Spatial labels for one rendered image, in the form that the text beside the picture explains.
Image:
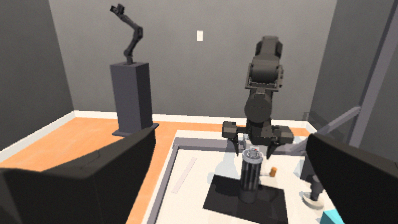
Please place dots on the teal box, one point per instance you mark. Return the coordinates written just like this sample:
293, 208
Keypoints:
331, 217

